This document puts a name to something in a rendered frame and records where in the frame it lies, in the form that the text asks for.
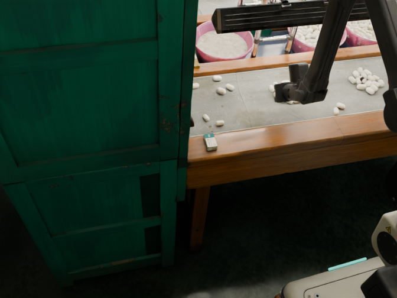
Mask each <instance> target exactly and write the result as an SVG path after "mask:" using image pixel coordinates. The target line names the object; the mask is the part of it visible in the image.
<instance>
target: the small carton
mask: <svg viewBox="0 0 397 298"><path fill-rule="evenodd" d="M203 138H204V142H205V145H206V148H207V151H211V150H217V142H216V139H215V137H214V134H213V133H209V134H204V136H203Z"/></svg>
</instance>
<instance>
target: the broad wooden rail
mask: <svg viewBox="0 0 397 298"><path fill-rule="evenodd" d="M214 137H215V139H216V142H217V150H211V151H207V148H206V145H205V142H204V138H203V136H198V137H190V138H189V143H188V161H187V178H186V190H188V189H195V188H199V187H206V186H214V185H218V184H225V183H231V182H238V181H242V180H249V179H256V178H260V177H267V176H274V175H278V174H284V173H292V172H296V171H303V170H309V169H316V168H320V167H327V166H334V165H338V164H345V163H352V162H356V161H363V160H370V159H374V158H381V157H388V156H395V155H397V133H394V132H392V131H391V130H390V129H389V128H388V127H387V126H386V124H385V121H384V117H383V110H381V111H373V112H365V113H361V114H353V115H345V116H337V117H332V118H324V119H316V120H311V121H303V122H295V123H290V124H282V125H274V126H269V127H261V128H253V129H245V130H240V131H232V132H224V133H219V134H214Z"/></svg>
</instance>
